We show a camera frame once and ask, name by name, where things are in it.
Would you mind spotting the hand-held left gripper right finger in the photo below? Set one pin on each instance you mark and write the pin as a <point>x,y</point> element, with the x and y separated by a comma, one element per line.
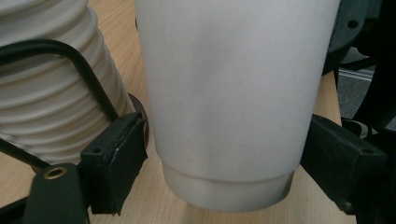
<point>342,158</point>

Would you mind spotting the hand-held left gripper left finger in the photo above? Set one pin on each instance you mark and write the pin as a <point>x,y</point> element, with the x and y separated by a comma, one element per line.
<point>120,161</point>

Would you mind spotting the stack of white paper cups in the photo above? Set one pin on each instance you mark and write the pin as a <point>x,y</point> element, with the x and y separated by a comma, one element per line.
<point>40,102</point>

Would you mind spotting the white disposable paper cup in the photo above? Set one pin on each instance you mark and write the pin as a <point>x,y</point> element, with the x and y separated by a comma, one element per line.
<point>230,93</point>

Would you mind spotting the aluminium floor rail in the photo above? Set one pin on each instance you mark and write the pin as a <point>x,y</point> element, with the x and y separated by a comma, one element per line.
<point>355,74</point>

